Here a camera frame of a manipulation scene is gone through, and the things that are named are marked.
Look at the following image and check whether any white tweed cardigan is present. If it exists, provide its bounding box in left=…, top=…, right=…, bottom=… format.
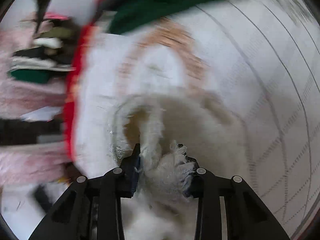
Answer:
left=73, top=20, right=249, bottom=239

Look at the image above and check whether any clothes rack with garments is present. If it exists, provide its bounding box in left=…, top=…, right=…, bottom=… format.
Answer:
left=1, top=0, right=80, bottom=146

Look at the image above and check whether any white diamond-pattern mat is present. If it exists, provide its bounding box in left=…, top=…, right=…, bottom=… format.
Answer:
left=159, top=0, right=320, bottom=240

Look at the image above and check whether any red floral blanket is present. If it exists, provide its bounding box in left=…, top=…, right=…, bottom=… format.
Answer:
left=62, top=0, right=126, bottom=164

